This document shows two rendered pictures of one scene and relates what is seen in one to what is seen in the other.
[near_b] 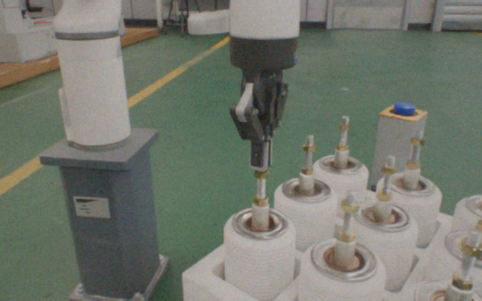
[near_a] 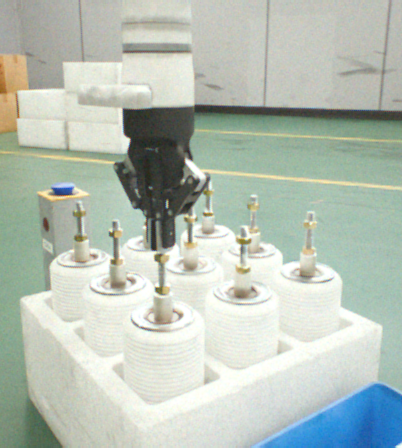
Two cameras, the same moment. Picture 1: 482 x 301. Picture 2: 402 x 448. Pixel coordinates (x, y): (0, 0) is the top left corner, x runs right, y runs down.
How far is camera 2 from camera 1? 0.57 m
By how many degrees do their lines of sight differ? 69
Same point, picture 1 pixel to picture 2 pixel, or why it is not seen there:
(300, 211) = (146, 298)
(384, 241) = (219, 276)
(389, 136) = (67, 221)
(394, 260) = not seen: hidden behind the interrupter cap
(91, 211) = not seen: outside the picture
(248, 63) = (184, 131)
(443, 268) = (256, 270)
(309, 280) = (253, 316)
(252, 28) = (186, 96)
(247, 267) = (194, 357)
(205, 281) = (167, 411)
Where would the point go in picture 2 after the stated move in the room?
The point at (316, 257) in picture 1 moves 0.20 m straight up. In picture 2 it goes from (237, 300) to (240, 138)
